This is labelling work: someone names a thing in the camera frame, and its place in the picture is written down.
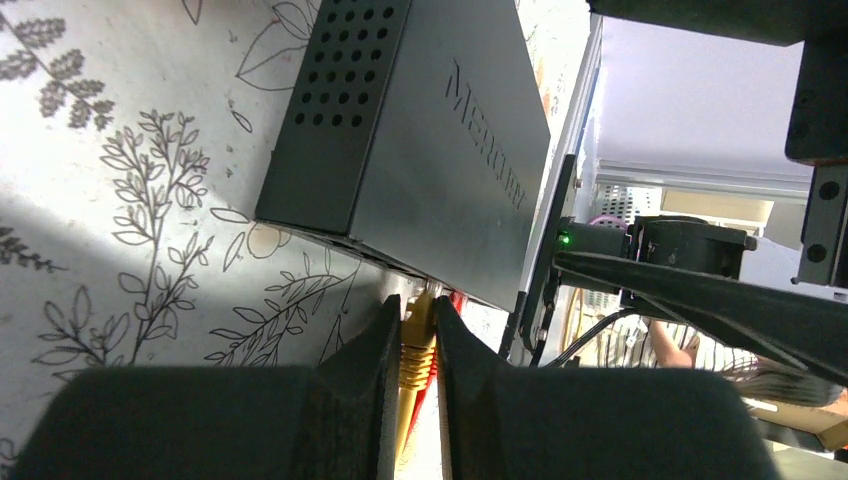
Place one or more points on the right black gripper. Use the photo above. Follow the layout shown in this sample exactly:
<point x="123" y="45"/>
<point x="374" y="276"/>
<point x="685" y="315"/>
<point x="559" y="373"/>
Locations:
<point x="817" y="130"/>

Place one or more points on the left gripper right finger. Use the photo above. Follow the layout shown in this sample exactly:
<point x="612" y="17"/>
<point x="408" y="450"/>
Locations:
<point x="500" y="421"/>

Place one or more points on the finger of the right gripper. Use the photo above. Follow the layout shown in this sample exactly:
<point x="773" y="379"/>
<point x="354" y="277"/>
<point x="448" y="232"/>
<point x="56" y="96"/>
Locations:
<point x="804" y="332"/>

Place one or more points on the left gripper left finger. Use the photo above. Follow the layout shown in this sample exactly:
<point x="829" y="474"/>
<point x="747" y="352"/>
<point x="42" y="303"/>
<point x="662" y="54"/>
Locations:
<point x="336" y="420"/>

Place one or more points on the black network switch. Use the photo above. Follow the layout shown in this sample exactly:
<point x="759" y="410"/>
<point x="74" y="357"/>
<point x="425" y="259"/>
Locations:
<point x="416" y="137"/>

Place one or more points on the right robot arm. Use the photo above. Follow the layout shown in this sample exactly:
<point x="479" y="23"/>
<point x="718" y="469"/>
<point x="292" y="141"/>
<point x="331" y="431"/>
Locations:
<point x="682" y="243"/>

